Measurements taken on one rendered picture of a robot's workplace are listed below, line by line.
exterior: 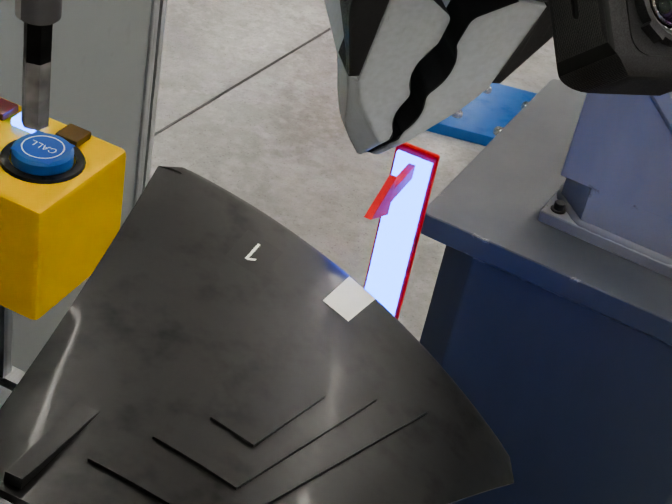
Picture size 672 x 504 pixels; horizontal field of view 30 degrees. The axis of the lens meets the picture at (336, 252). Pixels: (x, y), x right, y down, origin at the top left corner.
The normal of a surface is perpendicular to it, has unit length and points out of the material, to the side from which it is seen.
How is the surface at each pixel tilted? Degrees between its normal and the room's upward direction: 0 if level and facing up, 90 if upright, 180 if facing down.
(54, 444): 8
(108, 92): 90
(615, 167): 90
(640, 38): 46
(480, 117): 0
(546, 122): 0
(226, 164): 0
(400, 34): 106
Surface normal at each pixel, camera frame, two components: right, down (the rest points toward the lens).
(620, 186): -0.48, 0.44
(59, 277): 0.89, 0.38
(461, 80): 0.30, 0.79
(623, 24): 0.50, -0.14
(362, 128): -0.38, 0.86
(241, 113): 0.17, -0.80
